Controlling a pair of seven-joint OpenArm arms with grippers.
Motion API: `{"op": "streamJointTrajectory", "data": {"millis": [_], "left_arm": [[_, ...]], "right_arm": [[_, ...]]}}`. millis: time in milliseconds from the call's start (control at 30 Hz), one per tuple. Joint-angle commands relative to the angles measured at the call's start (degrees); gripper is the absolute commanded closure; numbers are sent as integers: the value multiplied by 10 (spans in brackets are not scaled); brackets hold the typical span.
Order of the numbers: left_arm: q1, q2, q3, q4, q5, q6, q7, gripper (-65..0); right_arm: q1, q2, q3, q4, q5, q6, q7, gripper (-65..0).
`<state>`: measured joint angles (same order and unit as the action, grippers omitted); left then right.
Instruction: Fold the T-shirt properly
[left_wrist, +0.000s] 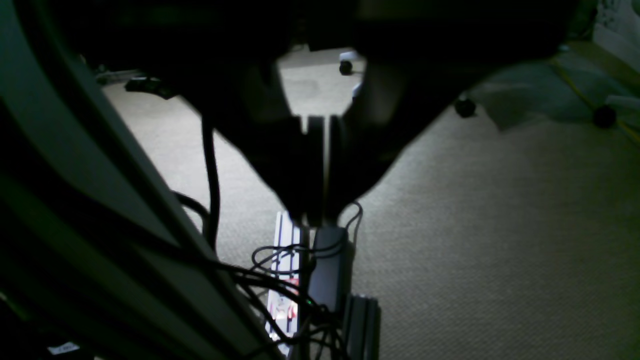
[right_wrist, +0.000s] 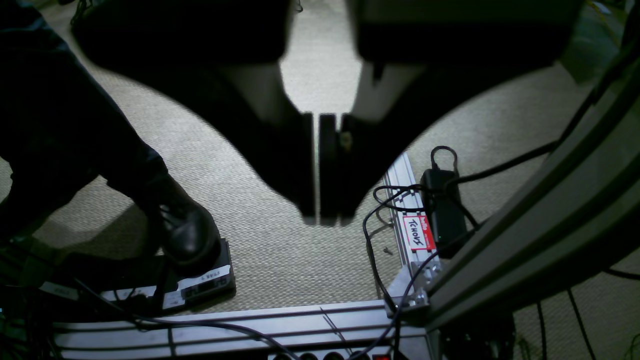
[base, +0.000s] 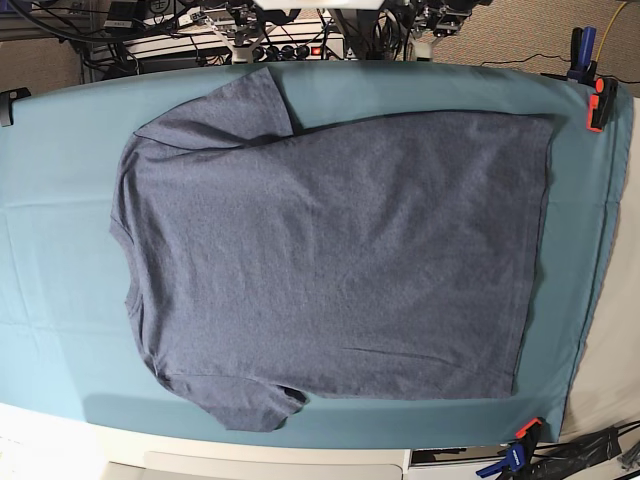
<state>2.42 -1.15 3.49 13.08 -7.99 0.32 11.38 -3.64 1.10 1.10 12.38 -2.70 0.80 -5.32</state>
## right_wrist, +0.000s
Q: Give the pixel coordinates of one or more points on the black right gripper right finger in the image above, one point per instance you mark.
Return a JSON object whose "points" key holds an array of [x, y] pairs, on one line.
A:
{"points": [[421, 59]]}

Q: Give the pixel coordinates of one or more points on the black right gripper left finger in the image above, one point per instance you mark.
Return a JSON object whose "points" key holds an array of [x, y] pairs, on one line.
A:
{"points": [[221, 60]]}

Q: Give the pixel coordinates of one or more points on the black power adapter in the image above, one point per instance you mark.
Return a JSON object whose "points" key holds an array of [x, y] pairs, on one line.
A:
{"points": [[447, 221]]}

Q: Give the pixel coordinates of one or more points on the red white name sticker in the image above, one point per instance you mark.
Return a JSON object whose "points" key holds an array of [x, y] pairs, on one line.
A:
{"points": [[418, 233]]}

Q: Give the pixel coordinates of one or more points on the dark trouser leg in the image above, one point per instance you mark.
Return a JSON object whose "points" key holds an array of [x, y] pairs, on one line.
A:
{"points": [[60, 130]]}

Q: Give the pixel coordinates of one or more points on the black leather shoe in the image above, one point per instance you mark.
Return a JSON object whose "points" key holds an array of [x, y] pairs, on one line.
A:
{"points": [[186, 231]]}

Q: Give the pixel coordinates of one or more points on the aluminium table leg profile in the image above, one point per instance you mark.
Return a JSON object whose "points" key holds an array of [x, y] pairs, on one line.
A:
{"points": [[576, 216]]}

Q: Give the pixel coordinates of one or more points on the black foot pedal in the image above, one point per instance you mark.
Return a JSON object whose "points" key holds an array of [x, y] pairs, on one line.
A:
{"points": [[147, 285]]}

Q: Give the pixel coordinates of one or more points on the aluminium frame rail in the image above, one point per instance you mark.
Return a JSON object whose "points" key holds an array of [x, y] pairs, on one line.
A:
{"points": [[319, 331]]}

